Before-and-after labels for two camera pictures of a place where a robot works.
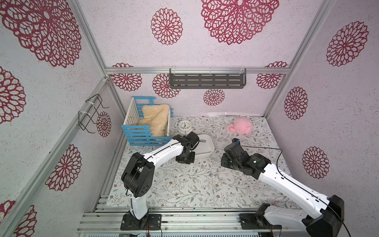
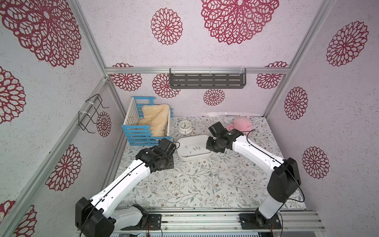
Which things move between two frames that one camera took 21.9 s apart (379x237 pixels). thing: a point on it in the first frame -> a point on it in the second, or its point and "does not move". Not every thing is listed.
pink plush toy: x=241 y=125 does not move
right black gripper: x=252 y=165 -> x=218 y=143
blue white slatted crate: x=141 y=135 does not move
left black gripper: x=191 y=160 -> x=170 y=164
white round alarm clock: x=184 y=127 does not move
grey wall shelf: x=208 y=78 does not move
